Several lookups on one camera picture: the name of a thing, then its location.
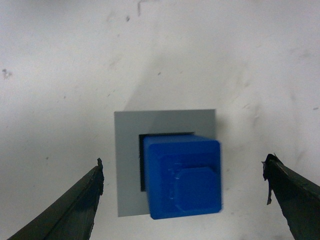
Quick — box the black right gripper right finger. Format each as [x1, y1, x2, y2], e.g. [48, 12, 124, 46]
[262, 154, 320, 240]

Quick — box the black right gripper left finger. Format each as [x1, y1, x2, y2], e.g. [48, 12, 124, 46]
[9, 158, 104, 240]

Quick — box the blue block part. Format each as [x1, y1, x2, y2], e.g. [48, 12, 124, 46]
[143, 134, 223, 220]

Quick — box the gray square base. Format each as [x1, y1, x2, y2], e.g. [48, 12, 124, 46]
[114, 109, 217, 217]

